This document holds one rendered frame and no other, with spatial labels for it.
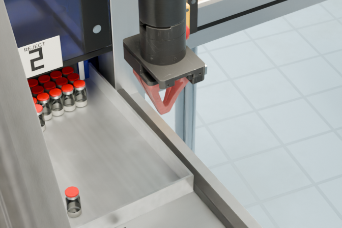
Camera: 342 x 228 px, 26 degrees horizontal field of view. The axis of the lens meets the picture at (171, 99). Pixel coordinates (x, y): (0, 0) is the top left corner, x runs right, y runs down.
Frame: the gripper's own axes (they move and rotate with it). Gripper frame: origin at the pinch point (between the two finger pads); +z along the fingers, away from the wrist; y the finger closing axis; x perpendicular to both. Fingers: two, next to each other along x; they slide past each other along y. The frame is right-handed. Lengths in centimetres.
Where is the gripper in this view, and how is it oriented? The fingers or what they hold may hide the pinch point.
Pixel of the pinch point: (164, 107)
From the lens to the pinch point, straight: 98.2
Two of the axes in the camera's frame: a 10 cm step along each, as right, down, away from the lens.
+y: -5.1, -5.5, 6.6
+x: -8.6, 3.3, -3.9
